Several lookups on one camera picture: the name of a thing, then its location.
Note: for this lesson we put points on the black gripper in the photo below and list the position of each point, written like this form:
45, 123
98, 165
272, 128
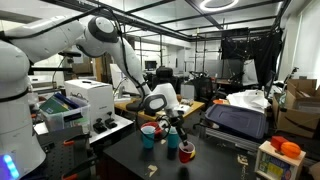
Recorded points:
168, 123

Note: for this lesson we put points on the red plastic cup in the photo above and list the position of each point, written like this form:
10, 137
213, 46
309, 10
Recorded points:
186, 152

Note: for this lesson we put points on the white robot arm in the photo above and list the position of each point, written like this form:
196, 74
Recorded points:
20, 150

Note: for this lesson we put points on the blue cup right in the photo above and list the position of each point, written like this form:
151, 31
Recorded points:
172, 138

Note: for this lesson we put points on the blue cup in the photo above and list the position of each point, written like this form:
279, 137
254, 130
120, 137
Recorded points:
172, 138
148, 140

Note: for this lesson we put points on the red bowl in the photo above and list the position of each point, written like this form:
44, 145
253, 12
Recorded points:
155, 128

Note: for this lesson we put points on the blue cup left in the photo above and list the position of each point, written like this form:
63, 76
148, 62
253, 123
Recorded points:
148, 140

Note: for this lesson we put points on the orange bowl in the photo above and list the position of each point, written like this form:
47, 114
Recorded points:
219, 101

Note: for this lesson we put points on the wooden desk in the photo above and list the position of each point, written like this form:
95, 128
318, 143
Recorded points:
194, 107

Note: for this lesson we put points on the black office chair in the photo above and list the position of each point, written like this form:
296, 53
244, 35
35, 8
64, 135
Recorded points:
164, 75

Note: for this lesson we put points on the blue plastic bin lid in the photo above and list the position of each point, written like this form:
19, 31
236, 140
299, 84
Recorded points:
241, 120

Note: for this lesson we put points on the white cardboard box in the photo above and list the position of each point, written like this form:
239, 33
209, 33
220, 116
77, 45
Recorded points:
98, 95

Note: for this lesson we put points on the black curtain backdrop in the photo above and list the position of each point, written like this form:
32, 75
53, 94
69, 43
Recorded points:
264, 49

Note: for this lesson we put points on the red toy block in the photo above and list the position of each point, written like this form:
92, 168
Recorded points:
277, 141

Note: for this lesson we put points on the wooden toy box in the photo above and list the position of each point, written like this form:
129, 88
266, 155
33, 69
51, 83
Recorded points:
274, 165

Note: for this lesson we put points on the orange toy ball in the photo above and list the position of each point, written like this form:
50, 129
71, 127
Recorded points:
290, 149

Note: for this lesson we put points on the clear plastic storage bin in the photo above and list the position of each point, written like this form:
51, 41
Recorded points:
61, 112

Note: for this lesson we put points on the brown cardboard box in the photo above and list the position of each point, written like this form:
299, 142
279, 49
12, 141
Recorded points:
297, 111

